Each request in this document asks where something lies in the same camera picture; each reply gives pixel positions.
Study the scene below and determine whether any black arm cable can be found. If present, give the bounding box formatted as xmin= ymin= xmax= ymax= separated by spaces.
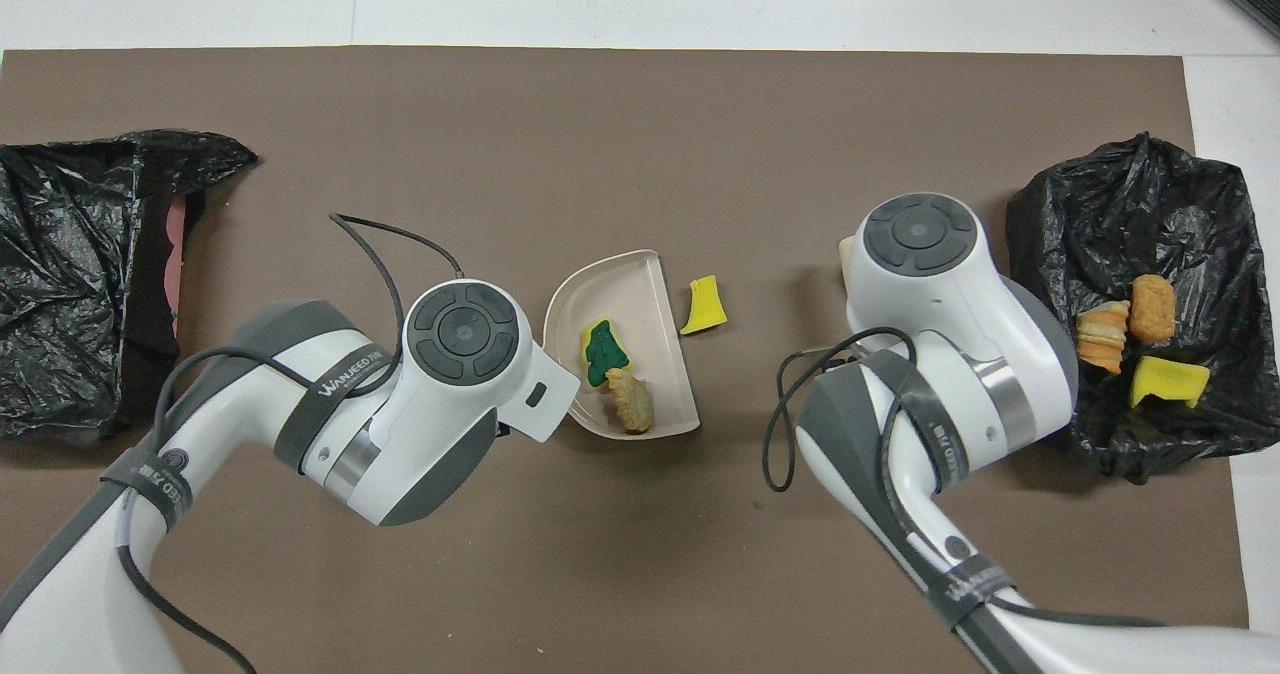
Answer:
xmin=115 ymin=212 xmax=466 ymax=674
xmin=762 ymin=326 xmax=1166 ymax=630

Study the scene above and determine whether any black trash bag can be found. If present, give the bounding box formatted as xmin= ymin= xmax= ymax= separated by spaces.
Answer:
xmin=0 ymin=129 xmax=259 ymax=445
xmin=1005 ymin=132 xmax=1280 ymax=485

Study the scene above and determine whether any pink bin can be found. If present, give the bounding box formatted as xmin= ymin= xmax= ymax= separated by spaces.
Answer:
xmin=163 ymin=197 xmax=189 ymax=340

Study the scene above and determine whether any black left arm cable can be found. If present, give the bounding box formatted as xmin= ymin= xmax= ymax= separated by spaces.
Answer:
xmin=115 ymin=212 xmax=466 ymax=674

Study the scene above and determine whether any beige plastic dustpan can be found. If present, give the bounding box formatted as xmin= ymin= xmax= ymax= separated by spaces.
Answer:
xmin=543 ymin=249 xmax=701 ymax=442

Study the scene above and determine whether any yellow sponge piece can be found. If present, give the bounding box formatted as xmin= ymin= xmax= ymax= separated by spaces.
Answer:
xmin=582 ymin=320 xmax=632 ymax=389
xmin=680 ymin=275 xmax=728 ymax=336

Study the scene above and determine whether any striped toy croissant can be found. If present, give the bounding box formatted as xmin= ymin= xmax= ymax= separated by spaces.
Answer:
xmin=1076 ymin=301 xmax=1132 ymax=375

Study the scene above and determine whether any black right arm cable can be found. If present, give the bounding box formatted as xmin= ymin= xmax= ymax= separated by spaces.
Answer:
xmin=762 ymin=326 xmax=1166 ymax=630

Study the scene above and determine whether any pale foam piece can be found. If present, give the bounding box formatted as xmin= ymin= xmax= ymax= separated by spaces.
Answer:
xmin=607 ymin=367 xmax=656 ymax=433

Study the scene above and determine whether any brown toy bread roll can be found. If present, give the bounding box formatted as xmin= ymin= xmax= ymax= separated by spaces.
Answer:
xmin=1130 ymin=274 xmax=1178 ymax=346

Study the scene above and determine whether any large wavy yellow sponge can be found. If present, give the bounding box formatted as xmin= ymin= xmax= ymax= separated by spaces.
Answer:
xmin=1130 ymin=356 xmax=1211 ymax=410

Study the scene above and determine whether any brown table mat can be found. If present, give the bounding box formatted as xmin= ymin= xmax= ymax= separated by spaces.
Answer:
xmin=0 ymin=46 xmax=1256 ymax=674

